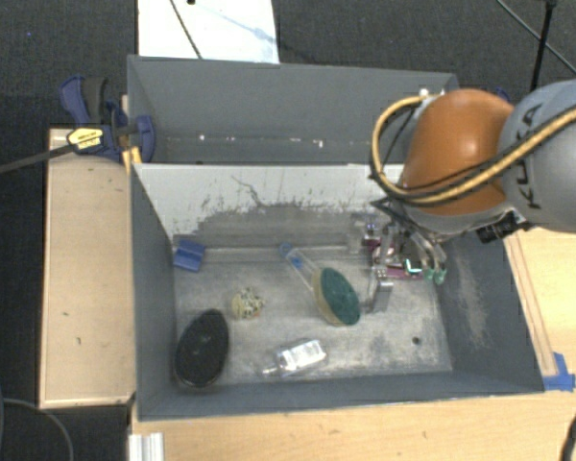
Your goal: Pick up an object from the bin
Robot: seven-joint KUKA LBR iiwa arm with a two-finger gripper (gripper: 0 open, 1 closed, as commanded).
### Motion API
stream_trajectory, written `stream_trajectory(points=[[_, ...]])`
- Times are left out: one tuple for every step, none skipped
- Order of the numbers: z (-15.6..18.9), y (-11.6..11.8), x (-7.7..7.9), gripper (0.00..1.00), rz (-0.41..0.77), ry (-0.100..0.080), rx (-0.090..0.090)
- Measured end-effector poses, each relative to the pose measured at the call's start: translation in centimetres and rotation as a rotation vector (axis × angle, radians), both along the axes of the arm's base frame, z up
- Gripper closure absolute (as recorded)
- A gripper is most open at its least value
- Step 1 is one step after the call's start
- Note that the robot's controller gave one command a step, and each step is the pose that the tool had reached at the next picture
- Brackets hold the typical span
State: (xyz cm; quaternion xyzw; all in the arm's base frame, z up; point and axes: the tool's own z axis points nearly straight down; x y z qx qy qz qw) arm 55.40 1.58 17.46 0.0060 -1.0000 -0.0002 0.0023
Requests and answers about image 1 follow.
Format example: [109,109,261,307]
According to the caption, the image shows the grey metal bin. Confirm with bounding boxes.
[126,54,546,423]

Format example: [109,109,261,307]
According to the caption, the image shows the speckled beige crumpled ball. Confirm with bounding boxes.
[231,286,267,322]

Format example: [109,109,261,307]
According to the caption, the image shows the pale wood board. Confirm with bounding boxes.
[38,127,136,410]

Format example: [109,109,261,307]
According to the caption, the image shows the black cylinder on white bracket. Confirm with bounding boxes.
[476,208,534,246]

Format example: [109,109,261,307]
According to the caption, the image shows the blue folded clip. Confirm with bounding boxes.
[173,238,206,273]

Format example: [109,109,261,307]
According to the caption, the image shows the clear-handled green dish brush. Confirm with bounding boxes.
[278,242,362,328]

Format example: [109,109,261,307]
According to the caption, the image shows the black oval brush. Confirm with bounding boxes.
[173,308,230,389]

